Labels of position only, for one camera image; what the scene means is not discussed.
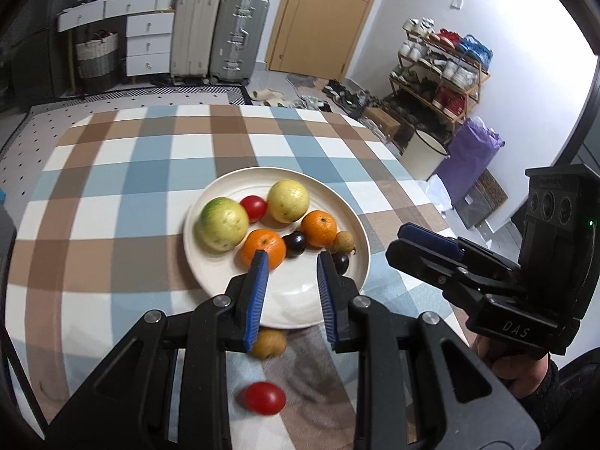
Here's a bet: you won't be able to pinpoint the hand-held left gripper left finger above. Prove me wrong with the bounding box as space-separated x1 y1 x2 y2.
47 250 270 450

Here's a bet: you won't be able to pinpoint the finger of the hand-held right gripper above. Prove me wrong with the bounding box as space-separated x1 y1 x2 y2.
398 223 524 283
386 239 508 313

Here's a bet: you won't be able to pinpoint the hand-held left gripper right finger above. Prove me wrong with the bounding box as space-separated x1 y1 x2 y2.
316 251 542 450

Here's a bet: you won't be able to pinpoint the cream round plate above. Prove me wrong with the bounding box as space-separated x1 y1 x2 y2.
183 167 370 330

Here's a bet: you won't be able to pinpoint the large orange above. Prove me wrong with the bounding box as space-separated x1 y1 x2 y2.
240 228 287 271

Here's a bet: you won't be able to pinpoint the small brown kiwi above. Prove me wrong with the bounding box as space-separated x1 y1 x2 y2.
329 231 356 255
252 328 287 360

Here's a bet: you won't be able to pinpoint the small orange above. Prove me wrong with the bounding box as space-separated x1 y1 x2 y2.
300 210 338 249

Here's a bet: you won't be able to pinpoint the large yellow-green guava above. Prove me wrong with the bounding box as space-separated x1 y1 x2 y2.
195 197 251 252

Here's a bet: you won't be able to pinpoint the round red tomato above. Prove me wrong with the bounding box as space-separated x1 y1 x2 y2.
239 195 268 223

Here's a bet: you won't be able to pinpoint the small yellow guava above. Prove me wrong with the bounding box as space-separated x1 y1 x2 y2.
267 179 311 224

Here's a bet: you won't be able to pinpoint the oblong red tomato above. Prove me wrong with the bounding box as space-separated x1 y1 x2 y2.
243 381 287 416

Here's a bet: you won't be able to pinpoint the person's right forearm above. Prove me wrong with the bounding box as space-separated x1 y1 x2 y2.
508 351 600 450

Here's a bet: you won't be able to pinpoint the person's right hand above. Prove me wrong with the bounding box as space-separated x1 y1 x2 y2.
471 333 563 395

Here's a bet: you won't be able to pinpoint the brown door mat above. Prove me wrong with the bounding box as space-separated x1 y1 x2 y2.
456 169 510 227

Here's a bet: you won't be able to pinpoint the white bucket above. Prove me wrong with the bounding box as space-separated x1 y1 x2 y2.
401 128 450 183

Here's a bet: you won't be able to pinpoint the purple plastic bag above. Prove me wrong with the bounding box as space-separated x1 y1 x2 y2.
430 117 506 210

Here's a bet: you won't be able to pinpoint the cardboard box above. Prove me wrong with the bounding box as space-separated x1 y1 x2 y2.
363 106 402 140

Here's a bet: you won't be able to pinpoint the wooden shoe rack with shoes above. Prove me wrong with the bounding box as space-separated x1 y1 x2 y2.
388 17 493 140

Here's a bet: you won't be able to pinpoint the pile of shoes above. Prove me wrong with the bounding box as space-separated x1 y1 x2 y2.
286 74 378 119

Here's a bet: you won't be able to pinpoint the checked blue brown tablecloth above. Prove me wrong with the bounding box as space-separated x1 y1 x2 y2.
0 103 475 450

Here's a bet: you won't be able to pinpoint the beige slippers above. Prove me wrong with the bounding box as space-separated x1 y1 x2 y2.
250 87 288 107

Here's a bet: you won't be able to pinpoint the wooden door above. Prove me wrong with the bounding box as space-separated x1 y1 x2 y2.
265 0 390 81

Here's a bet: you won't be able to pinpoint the silver suitcase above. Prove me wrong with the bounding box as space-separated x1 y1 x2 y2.
209 0 271 84

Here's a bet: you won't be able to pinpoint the beige suitcase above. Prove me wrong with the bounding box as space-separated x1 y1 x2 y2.
169 0 223 80

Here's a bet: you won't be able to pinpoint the wicker basket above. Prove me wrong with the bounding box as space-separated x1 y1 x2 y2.
75 31 119 95

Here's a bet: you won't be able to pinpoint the white drawer cabinet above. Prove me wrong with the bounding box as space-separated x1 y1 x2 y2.
57 0 177 78

